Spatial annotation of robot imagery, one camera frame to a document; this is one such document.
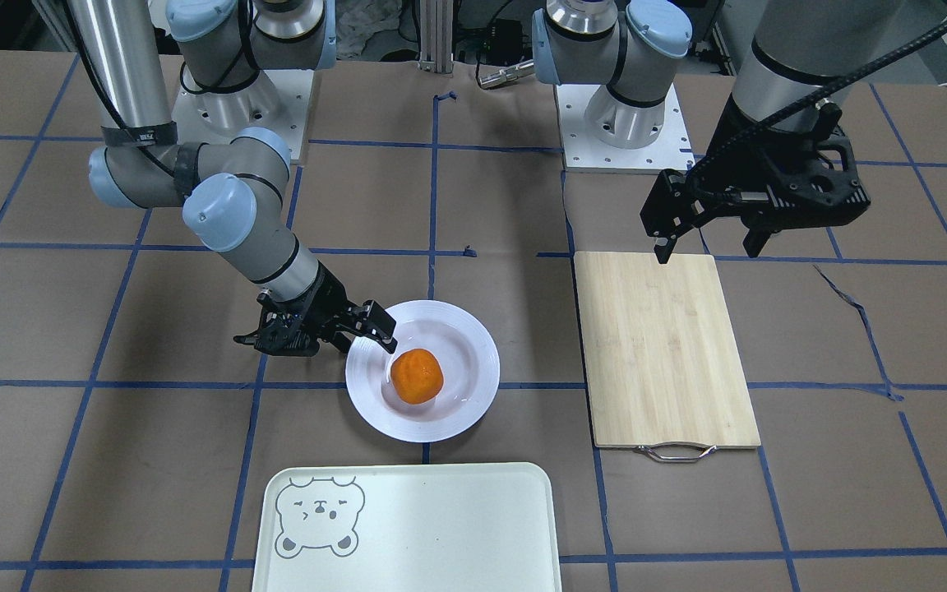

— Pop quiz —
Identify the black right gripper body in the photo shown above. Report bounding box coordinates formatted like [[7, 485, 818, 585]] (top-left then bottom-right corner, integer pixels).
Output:
[[233, 265, 358, 357]]

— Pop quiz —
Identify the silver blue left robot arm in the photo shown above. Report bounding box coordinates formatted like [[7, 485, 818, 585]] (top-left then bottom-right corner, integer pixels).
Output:
[[531, 1, 947, 263]]

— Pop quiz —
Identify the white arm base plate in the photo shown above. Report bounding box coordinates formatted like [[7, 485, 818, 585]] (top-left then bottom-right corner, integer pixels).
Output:
[[555, 84, 695, 173], [173, 68, 318, 164]]

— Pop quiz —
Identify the white ridged plate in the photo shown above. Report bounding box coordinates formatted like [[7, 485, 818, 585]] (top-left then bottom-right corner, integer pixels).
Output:
[[345, 300, 500, 443]]

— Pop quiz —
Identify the orange fruit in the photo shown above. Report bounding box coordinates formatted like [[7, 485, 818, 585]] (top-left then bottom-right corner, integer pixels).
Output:
[[390, 349, 445, 405]]

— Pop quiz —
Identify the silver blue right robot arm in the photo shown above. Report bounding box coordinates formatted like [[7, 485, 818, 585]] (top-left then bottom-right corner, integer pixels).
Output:
[[64, 1, 397, 357]]

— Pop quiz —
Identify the pale green bear tray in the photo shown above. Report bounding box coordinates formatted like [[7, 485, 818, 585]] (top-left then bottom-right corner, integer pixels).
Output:
[[252, 462, 562, 591]]

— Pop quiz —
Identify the aluminium frame post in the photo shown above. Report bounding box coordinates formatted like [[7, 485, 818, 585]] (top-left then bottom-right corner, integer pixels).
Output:
[[418, 0, 455, 76]]

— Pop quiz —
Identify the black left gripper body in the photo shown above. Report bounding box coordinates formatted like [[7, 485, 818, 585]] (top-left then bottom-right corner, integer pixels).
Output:
[[692, 125, 871, 232]]

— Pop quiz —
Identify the bamboo cutting board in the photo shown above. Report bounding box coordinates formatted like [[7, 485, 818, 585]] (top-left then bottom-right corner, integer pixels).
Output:
[[574, 251, 760, 461]]

